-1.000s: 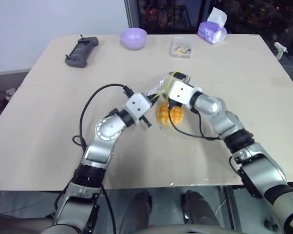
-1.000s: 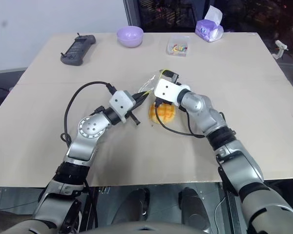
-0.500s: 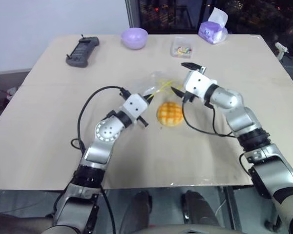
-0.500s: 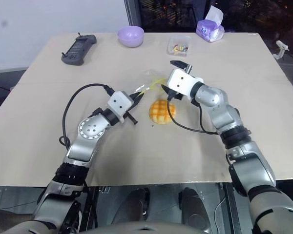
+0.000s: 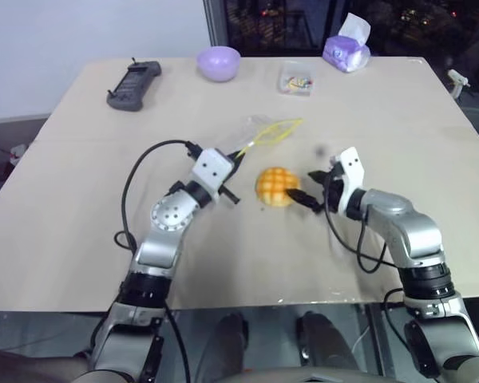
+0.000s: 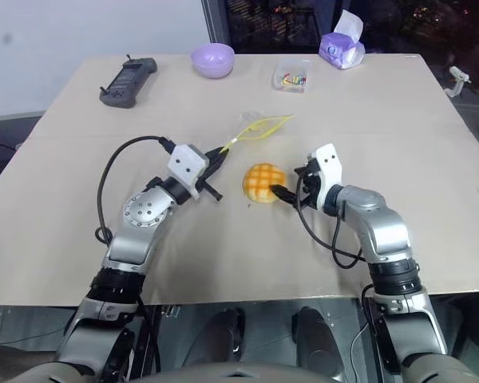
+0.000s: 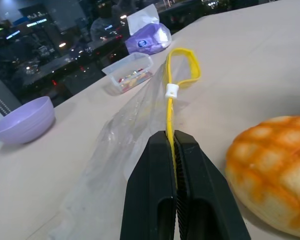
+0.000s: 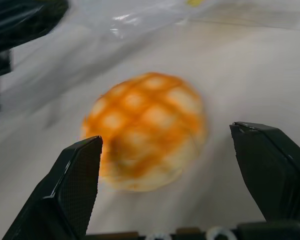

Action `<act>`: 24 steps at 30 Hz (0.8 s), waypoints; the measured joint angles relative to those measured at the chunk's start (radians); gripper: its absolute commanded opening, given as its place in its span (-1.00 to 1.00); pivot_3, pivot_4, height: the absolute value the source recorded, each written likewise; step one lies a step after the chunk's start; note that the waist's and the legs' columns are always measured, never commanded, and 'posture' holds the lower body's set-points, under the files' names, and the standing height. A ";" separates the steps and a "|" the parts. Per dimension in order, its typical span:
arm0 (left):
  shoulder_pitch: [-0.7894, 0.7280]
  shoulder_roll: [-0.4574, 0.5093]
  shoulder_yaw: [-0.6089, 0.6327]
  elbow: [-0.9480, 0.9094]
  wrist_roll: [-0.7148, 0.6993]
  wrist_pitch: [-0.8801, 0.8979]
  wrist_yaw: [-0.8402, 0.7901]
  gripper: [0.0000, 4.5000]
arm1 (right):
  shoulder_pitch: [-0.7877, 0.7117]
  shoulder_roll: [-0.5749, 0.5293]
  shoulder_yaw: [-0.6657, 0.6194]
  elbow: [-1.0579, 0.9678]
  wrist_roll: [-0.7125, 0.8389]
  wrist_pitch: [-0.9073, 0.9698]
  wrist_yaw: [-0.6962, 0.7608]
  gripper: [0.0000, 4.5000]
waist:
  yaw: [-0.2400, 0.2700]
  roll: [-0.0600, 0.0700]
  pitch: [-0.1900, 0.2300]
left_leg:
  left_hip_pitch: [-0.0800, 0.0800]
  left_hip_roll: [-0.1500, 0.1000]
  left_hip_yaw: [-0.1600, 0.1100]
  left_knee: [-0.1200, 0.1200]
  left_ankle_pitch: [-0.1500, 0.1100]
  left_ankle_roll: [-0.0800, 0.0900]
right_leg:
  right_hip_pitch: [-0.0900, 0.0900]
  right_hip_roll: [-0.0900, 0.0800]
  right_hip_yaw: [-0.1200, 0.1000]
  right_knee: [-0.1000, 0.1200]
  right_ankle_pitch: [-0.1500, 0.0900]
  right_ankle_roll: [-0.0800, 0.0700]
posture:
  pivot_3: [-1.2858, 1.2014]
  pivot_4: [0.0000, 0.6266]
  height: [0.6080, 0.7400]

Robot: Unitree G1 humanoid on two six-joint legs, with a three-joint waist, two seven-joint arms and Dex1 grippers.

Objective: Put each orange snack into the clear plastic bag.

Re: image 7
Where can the clear zip bag yellow seal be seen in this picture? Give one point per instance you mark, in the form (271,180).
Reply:
(140,130)

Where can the orange pineapple bun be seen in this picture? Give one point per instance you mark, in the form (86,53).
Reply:
(272,172)

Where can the purple plastic bowl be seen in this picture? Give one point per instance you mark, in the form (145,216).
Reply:
(23,122)

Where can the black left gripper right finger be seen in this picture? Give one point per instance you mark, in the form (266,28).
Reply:
(205,190)

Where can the purple tissue pack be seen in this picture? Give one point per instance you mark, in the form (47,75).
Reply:
(147,35)

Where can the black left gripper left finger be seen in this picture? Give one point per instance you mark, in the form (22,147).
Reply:
(150,185)

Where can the clear plastic container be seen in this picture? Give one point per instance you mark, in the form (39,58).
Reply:
(128,72)

